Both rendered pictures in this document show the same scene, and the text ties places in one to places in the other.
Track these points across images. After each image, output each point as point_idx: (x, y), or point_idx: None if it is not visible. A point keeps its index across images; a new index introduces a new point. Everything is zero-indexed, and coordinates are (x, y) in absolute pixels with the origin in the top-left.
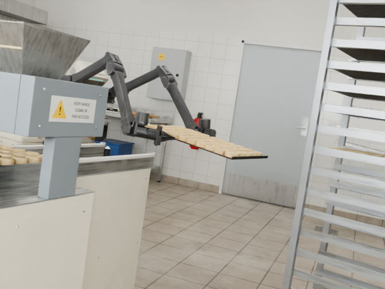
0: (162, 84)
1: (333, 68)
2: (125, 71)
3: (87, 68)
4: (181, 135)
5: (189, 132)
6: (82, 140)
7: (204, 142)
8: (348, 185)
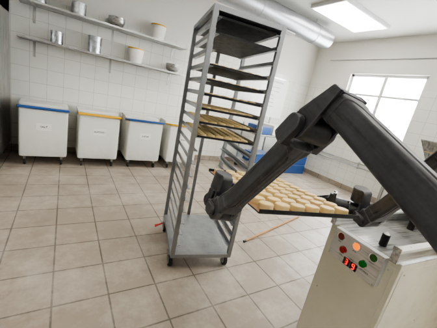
0: (323, 148)
1: (262, 94)
2: (434, 153)
3: None
4: (303, 191)
5: (275, 193)
6: None
7: (282, 183)
8: None
